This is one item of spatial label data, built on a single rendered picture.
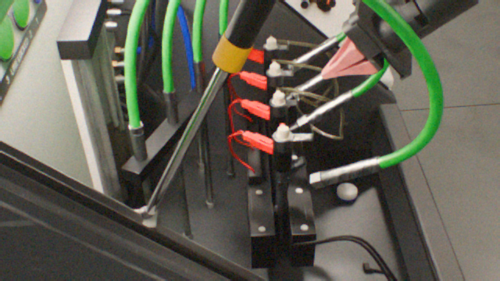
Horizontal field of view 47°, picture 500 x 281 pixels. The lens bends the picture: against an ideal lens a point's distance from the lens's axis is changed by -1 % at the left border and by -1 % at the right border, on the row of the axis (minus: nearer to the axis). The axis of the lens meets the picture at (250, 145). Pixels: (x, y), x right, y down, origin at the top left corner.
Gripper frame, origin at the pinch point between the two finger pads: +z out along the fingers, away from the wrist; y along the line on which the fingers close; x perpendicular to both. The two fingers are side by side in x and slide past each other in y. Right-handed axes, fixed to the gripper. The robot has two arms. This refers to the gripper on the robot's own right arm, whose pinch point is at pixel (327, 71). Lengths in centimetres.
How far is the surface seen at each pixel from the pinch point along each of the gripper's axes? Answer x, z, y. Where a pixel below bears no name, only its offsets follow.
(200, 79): -9.9, 22.2, 6.9
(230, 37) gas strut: 34.6, -14.9, 19.6
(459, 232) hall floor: -91, 53, -121
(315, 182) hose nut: 11.0, 6.1, -6.8
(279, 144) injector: 3.0, 11.5, -3.8
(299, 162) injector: 1.5, 12.5, -8.7
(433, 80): 12.1, -14.1, -2.0
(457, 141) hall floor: -144, 53, -122
